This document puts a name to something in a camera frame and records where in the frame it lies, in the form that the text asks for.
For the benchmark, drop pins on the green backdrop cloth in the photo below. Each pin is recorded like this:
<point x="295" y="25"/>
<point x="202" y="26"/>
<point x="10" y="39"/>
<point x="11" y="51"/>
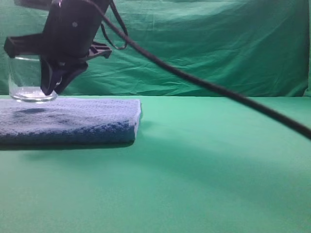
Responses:
<point x="259" y="48"/>

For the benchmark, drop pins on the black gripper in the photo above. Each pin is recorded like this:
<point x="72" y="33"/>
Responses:
<point x="66" y="42"/>

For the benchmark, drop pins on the folded blue towel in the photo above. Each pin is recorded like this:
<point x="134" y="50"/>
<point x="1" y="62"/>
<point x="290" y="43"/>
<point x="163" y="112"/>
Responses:
<point x="69" y="121"/>

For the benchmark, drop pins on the transparent glass cup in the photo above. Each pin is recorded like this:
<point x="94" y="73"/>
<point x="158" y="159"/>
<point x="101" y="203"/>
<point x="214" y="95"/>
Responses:
<point x="24" y="78"/>

